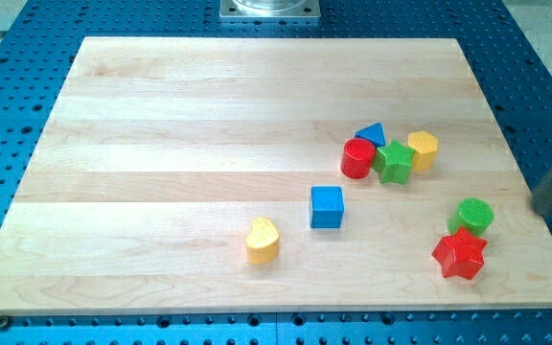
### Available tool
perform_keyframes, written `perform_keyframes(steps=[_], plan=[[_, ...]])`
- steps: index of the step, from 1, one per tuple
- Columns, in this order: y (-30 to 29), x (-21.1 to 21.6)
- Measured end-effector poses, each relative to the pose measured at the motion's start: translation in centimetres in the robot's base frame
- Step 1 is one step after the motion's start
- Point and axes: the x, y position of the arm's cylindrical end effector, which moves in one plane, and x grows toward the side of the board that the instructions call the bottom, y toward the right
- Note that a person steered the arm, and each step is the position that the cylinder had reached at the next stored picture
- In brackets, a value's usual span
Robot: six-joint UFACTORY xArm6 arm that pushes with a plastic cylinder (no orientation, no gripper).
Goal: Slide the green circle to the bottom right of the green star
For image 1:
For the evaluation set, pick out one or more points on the yellow hexagon block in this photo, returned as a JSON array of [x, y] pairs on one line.
[[425, 146]]

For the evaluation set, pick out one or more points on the yellow heart block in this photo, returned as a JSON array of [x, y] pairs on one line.
[[262, 243]]

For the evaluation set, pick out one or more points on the blue triangle block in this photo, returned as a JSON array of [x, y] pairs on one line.
[[373, 133]]

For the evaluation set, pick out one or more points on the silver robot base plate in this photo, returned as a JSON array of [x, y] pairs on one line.
[[269, 9]]

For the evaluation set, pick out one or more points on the light wooden board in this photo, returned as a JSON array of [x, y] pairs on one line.
[[159, 152]]

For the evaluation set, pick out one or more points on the red star block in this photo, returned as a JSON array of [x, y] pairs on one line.
[[460, 254]]

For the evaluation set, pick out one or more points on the red cylinder block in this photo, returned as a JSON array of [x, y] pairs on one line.
[[357, 158]]

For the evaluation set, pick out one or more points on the green star block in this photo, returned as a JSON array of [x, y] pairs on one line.
[[393, 162]]

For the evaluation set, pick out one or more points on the blue cube block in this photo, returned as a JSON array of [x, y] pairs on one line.
[[326, 207]]

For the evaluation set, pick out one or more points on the green cylinder block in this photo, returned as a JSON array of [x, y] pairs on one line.
[[472, 213]]

